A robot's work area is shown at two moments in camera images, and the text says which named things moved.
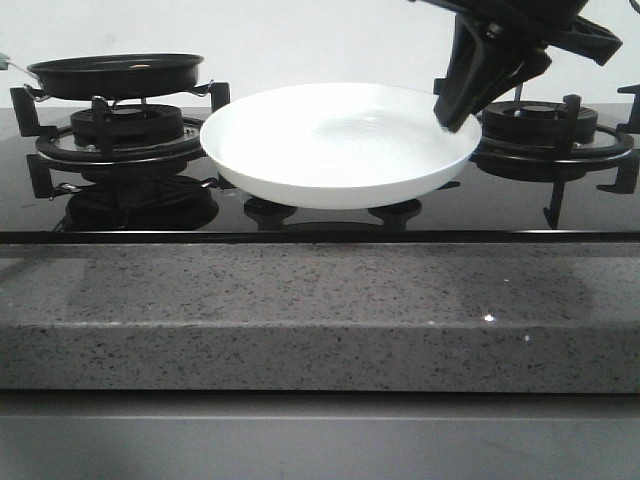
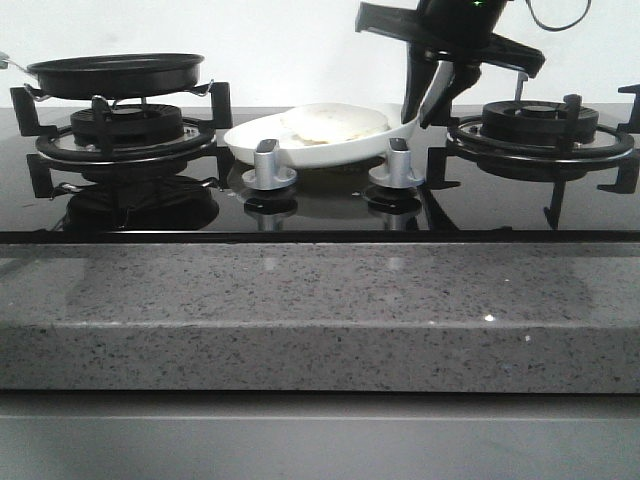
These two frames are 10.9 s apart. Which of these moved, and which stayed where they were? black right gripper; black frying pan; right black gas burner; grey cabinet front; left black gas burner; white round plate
Moved: white round plate; black right gripper
Stayed: left black gas burner; right black gas burner; black frying pan; grey cabinet front
